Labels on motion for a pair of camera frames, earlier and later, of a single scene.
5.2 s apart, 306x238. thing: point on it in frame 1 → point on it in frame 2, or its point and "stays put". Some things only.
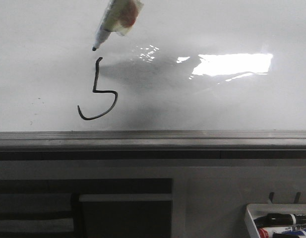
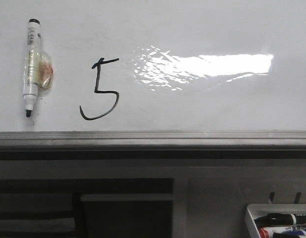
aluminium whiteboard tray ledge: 155,145 stays put
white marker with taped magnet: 120,18 → 39,71
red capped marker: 263,233 stays put
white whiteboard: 185,65 stays put
